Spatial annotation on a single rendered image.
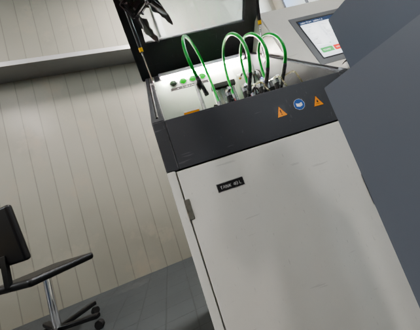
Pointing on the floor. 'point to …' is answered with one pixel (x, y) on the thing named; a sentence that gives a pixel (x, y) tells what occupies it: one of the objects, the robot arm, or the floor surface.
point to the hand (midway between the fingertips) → (163, 31)
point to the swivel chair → (2, 240)
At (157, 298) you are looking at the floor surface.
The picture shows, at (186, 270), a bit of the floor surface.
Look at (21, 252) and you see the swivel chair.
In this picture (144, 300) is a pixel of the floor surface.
